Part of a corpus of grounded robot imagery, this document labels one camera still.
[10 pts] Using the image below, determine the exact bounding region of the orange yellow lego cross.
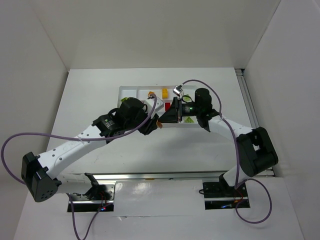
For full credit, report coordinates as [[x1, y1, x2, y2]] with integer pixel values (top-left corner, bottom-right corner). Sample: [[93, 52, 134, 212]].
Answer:
[[156, 121, 163, 129]]

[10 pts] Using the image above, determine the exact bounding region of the green lego brick bin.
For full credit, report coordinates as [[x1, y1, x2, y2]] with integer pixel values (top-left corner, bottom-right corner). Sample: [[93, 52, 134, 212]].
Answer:
[[184, 116, 194, 124]]

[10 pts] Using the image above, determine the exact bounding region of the red lego brick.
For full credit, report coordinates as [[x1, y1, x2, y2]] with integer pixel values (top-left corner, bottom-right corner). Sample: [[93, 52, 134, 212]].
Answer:
[[164, 102, 171, 111]]

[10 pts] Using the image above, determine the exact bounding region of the green lego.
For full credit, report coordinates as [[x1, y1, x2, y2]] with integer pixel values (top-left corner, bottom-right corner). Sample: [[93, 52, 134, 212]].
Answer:
[[181, 95, 193, 103]]

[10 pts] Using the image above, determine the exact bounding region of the yellow tall lego brick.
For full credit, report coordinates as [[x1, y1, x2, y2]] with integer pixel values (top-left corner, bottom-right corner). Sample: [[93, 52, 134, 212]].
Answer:
[[161, 88, 169, 100]]

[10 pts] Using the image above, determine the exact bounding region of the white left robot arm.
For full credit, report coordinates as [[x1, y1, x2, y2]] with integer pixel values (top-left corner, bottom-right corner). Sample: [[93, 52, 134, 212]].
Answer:
[[21, 94, 164, 203]]

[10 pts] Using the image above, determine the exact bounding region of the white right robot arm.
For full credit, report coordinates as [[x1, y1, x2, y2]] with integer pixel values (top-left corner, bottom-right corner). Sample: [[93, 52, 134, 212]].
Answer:
[[159, 85, 279, 190]]

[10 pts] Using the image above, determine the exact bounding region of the white divided sorting tray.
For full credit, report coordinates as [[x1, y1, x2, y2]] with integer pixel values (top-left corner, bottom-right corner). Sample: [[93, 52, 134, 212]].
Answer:
[[117, 85, 203, 130]]

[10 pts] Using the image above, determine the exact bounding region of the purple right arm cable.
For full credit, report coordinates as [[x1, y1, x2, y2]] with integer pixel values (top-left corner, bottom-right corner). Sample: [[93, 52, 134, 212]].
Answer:
[[173, 79, 273, 223]]

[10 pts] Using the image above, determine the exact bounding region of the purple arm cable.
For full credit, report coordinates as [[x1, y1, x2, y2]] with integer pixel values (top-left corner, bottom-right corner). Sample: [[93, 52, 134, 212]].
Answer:
[[173, 79, 273, 223], [1, 93, 158, 240]]

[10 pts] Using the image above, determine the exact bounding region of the aluminium rail right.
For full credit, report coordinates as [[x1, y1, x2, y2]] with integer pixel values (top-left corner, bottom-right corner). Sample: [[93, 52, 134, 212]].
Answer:
[[234, 68, 260, 128]]

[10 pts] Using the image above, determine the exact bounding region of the aluminium rail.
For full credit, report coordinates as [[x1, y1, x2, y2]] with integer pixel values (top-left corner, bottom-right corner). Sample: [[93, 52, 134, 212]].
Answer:
[[93, 171, 225, 181], [234, 68, 260, 128]]

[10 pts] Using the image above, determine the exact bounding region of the aluminium rail front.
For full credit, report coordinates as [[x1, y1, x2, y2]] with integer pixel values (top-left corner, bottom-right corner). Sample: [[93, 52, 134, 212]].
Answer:
[[93, 171, 225, 181]]

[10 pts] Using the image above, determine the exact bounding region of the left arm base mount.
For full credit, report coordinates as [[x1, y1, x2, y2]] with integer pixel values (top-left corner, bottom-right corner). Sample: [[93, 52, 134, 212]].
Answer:
[[70, 181, 116, 213]]

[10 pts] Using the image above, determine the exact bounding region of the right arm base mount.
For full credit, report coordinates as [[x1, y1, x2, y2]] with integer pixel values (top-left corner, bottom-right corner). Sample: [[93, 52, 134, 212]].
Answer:
[[198, 182, 250, 210]]

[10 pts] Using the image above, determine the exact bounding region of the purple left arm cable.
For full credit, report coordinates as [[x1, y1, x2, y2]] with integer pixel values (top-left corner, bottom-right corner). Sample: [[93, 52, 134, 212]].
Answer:
[[1, 93, 158, 240]]

